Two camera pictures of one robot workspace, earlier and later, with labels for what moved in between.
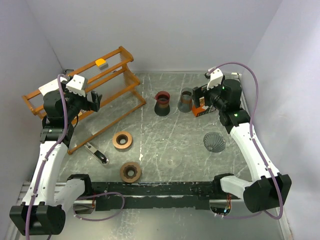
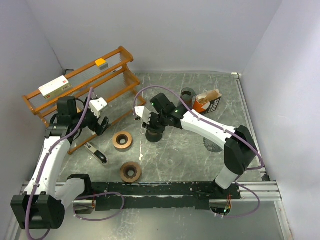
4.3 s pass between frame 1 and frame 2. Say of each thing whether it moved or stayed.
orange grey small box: stayed
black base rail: stayed
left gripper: moved
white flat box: stayed
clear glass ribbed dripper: stayed
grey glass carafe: stayed
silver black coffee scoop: stayed
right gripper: moved
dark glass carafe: moved
